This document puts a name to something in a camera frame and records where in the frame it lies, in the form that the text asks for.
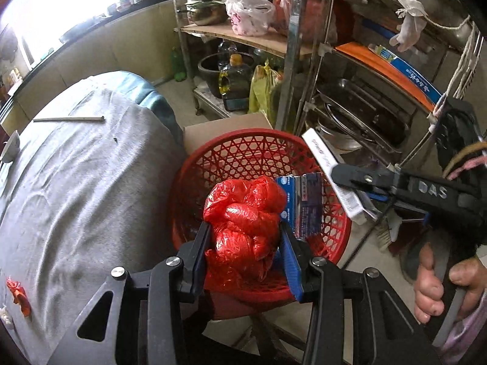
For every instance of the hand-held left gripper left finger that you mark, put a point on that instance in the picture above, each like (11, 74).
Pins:
(201, 262)

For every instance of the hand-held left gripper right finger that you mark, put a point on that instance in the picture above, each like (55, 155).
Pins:
(293, 270)

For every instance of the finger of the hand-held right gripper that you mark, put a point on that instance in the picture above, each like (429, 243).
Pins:
(361, 178)
(380, 197)

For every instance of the long white carton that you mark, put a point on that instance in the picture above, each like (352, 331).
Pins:
(323, 156)

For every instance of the red plastic bag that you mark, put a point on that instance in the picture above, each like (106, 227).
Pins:
(243, 228)

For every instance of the red plastic mesh basket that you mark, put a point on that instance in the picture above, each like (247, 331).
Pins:
(236, 152)

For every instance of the person's right hand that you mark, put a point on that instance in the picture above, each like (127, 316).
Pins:
(428, 292)

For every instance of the small hand brush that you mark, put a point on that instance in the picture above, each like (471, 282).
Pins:
(386, 234)

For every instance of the blue and silver foil packet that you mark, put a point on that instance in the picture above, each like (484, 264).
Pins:
(304, 205)

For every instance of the stainless steel tray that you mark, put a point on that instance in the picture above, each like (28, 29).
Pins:
(361, 110)

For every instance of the blue and orange flat box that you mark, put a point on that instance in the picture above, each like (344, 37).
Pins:
(411, 80)

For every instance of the yellow plastic bag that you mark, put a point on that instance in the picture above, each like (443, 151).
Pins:
(264, 91)

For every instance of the grey table cloth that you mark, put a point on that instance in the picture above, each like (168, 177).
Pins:
(95, 178)

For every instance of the brown cardboard box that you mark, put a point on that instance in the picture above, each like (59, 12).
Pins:
(228, 127)

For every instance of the metal shelf rack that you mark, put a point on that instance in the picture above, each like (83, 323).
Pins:
(293, 45)

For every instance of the cooking oil bottle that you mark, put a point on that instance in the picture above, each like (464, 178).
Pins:
(234, 83)

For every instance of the white glove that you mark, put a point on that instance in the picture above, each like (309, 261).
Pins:
(411, 19)

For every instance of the blue cloth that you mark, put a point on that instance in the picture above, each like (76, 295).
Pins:
(152, 99)

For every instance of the wooden shelf board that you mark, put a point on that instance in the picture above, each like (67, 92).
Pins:
(258, 42)

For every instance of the red plastic sack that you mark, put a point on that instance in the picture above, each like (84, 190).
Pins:
(304, 11)

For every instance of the small red plastic scrap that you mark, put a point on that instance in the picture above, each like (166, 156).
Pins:
(21, 298)

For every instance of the clear plastic bottle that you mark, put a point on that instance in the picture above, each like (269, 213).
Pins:
(227, 49)

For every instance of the black bucket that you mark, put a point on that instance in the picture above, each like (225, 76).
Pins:
(207, 72)

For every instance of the large steel basin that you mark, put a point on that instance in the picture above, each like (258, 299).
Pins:
(449, 7)

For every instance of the thin metal rod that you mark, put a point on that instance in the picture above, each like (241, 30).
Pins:
(68, 118)

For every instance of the green plastic bottle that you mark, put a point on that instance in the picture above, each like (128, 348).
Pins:
(179, 66)

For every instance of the white and pink plastic bag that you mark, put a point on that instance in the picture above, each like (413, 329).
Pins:
(247, 11)

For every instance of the small white scrap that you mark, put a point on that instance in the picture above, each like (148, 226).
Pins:
(5, 315)

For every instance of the white ceramic bowl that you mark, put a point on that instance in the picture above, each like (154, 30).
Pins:
(10, 148)

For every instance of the steel pot with lid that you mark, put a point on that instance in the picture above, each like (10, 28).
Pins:
(207, 9)

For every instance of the yellow-green base cabinets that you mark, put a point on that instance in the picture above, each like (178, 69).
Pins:
(114, 38)

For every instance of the bright window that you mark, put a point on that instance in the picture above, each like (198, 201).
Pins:
(57, 7)

